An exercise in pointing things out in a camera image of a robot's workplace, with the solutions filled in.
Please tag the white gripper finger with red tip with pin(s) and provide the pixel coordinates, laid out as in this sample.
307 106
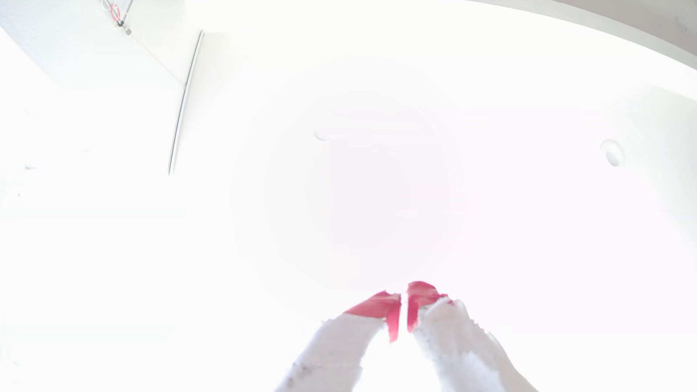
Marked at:
337 348
463 354

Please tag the round recessed ceiling light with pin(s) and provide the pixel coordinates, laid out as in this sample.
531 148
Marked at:
612 153

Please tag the thin grey metal rod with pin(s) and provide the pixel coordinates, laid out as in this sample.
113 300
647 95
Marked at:
185 103

